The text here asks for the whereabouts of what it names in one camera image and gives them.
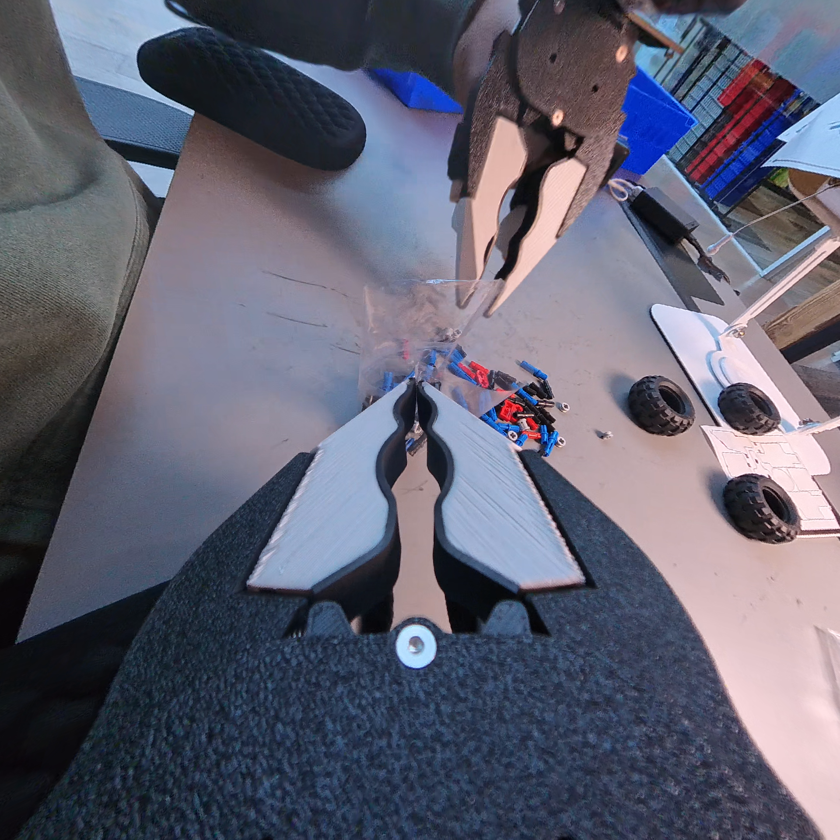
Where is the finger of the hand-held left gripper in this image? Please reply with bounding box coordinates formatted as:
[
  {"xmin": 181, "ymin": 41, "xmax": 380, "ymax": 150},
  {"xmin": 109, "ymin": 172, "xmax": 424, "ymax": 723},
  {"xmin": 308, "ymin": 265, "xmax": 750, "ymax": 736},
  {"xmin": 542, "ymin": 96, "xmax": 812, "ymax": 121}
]
[
  {"xmin": 455, "ymin": 115, "xmax": 530, "ymax": 311},
  {"xmin": 485, "ymin": 157, "xmax": 589, "ymax": 317}
]

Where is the small cluster of toy pins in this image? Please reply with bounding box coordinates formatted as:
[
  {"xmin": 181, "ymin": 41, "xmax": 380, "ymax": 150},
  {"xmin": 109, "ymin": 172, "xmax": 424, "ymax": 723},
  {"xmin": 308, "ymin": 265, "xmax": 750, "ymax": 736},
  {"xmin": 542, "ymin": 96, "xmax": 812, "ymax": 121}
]
[{"xmin": 365, "ymin": 344, "xmax": 441, "ymax": 410}]

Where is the white sticker sheet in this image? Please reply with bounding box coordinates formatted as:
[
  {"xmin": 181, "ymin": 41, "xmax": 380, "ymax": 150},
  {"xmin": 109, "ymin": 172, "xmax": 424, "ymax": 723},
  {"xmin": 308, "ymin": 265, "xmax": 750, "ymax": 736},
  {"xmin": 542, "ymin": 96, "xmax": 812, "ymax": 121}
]
[{"xmin": 701, "ymin": 424, "xmax": 840, "ymax": 535}]

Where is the person's left hand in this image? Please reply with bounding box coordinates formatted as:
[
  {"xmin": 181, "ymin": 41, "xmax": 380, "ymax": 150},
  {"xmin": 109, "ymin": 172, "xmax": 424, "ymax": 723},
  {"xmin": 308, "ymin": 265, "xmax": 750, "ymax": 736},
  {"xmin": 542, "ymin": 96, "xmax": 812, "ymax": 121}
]
[{"xmin": 452, "ymin": 0, "xmax": 521, "ymax": 101}]

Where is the blue storage bin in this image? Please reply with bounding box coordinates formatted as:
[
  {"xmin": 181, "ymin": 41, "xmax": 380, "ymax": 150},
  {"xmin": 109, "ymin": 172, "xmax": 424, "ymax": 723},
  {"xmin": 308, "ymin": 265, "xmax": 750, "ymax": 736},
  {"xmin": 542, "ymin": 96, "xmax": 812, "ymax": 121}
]
[
  {"xmin": 617, "ymin": 69, "xmax": 698, "ymax": 178},
  {"xmin": 368, "ymin": 69, "xmax": 463, "ymax": 116}
]

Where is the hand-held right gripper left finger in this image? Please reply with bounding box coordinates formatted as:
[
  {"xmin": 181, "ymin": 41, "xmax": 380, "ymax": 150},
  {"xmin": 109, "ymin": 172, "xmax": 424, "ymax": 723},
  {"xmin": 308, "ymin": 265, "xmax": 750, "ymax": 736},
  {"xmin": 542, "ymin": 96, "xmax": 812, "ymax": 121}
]
[{"xmin": 247, "ymin": 381, "xmax": 418, "ymax": 599}]

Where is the black desk mat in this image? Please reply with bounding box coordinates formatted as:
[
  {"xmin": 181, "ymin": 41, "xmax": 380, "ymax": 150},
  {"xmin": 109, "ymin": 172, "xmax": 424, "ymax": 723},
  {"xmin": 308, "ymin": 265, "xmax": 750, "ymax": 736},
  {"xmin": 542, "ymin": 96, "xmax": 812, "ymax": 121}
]
[{"xmin": 617, "ymin": 197, "xmax": 752, "ymax": 316}]

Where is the clear plastic bag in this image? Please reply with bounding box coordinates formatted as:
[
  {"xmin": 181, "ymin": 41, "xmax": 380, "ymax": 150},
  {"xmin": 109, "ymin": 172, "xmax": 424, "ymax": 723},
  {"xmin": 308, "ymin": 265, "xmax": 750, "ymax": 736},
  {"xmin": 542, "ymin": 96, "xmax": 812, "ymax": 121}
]
[
  {"xmin": 812, "ymin": 625, "xmax": 840, "ymax": 720},
  {"xmin": 359, "ymin": 276, "xmax": 476, "ymax": 410}
]

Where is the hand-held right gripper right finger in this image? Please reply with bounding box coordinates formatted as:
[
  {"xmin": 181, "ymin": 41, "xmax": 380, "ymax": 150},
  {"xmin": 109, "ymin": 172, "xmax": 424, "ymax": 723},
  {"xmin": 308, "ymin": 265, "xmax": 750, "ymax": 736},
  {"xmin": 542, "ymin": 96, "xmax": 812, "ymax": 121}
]
[{"xmin": 420, "ymin": 384, "xmax": 588, "ymax": 594}]

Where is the large pile of toy pins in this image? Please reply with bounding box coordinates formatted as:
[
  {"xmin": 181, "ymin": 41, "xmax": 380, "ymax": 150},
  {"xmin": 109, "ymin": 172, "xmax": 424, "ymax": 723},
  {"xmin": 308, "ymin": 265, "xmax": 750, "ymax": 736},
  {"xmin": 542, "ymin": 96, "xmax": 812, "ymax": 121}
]
[{"xmin": 444, "ymin": 344, "xmax": 573, "ymax": 456}]

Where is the black power adapter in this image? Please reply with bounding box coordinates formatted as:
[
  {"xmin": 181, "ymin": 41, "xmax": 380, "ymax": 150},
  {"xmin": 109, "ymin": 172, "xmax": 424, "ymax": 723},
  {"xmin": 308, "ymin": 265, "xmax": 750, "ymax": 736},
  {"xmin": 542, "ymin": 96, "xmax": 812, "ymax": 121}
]
[{"xmin": 638, "ymin": 184, "xmax": 699, "ymax": 245}]

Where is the grey desk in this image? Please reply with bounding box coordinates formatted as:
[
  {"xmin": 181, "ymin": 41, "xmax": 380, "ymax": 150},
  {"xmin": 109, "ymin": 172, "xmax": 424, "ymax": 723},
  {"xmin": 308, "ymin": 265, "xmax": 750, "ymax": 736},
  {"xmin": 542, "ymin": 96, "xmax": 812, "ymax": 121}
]
[{"xmin": 16, "ymin": 59, "xmax": 840, "ymax": 840}]

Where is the black toy tyre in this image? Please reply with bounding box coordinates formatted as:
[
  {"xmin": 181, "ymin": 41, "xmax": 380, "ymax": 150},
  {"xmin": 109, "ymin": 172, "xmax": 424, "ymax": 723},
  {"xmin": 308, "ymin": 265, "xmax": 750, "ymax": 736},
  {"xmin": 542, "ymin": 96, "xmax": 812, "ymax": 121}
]
[
  {"xmin": 722, "ymin": 474, "xmax": 803, "ymax": 546},
  {"xmin": 717, "ymin": 382, "xmax": 783, "ymax": 437},
  {"xmin": 626, "ymin": 376, "xmax": 698, "ymax": 438}
]

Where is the black padded armrest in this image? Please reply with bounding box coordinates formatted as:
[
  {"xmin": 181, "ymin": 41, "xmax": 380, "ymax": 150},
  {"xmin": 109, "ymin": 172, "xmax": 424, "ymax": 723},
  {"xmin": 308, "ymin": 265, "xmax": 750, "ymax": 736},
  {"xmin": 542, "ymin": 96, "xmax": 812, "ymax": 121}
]
[{"xmin": 137, "ymin": 28, "xmax": 368, "ymax": 170}]

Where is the white desk lamp stand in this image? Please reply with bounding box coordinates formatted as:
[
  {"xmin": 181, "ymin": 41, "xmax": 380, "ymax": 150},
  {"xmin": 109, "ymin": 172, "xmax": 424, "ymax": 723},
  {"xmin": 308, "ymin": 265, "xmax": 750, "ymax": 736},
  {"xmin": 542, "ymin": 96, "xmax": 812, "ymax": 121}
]
[{"xmin": 651, "ymin": 99, "xmax": 840, "ymax": 476}]

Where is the black chair seat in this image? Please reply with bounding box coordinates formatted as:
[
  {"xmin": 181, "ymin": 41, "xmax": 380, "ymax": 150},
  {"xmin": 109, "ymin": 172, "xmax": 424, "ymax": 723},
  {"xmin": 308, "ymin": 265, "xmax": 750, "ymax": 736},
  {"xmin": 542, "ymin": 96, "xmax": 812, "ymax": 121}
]
[{"xmin": 73, "ymin": 75, "xmax": 194, "ymax": 170}]

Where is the crumpled clear plastic bag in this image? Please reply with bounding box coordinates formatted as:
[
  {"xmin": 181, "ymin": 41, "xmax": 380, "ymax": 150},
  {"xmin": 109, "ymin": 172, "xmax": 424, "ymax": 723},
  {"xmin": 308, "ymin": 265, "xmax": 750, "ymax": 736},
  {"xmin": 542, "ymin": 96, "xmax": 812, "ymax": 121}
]
[{"xmin": 812, "ymin": 625, "xmax": 840, "ymax": 720}]

